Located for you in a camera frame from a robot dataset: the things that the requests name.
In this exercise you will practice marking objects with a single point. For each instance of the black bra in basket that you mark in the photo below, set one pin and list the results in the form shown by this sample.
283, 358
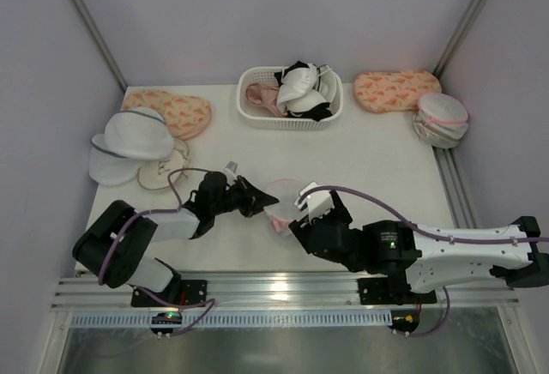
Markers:
317, 114

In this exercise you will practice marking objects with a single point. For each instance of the floral laundry bag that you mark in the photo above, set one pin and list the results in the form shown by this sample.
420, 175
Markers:
393, 91
185, 116

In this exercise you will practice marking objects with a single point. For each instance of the white bra in basket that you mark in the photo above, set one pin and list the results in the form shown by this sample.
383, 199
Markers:
305, 86

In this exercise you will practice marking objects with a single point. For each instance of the left floral laundry bag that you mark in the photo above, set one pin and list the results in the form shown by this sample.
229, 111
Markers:
185, 116

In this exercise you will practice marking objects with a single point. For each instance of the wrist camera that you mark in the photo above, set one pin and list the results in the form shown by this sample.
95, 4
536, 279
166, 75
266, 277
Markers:
313, 205
231, 167

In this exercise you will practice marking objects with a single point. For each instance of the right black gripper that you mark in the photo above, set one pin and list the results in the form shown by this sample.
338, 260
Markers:
308, 228

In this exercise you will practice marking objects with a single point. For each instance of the aluminium mounting rail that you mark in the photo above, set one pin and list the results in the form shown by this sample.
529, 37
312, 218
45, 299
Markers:
263, 290

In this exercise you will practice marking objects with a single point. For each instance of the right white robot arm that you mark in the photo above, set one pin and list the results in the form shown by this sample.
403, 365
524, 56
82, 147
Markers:
406, 263

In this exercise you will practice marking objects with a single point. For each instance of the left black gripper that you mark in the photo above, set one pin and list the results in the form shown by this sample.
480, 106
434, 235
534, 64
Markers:
247, 199

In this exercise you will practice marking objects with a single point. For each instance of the white blue-trim mesh bag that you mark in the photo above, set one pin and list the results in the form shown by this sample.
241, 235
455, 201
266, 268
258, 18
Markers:
130, 139

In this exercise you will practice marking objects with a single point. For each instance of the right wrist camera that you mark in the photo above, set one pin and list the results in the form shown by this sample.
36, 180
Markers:
313, 205

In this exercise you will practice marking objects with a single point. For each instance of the white plastic basket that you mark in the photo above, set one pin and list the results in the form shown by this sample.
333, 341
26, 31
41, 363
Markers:
260, 118

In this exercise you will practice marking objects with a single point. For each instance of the right floral laundry bag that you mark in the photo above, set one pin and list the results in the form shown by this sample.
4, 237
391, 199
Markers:
393, 91

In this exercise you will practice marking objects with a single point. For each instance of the white slotted cable duct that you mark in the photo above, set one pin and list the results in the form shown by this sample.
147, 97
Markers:
230, 319

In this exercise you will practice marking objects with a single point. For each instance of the pink-trim mesh laundry bag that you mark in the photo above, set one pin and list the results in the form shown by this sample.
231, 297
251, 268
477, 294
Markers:
282, 214

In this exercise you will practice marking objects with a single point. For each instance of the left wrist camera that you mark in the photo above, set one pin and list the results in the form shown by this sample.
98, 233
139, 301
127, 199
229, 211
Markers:
231, 167

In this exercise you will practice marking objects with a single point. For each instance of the cream laundry bag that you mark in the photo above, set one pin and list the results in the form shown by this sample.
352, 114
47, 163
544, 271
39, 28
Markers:
153, 175

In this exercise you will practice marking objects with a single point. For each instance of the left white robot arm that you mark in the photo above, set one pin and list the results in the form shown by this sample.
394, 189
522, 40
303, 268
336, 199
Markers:
113, 248

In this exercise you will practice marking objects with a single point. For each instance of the right side aluminium rail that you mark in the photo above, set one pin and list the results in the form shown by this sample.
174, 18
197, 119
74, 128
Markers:
460, 207

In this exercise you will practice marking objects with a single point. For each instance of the pink bra in basket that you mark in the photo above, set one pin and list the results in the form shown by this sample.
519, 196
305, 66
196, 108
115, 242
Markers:
266, 97

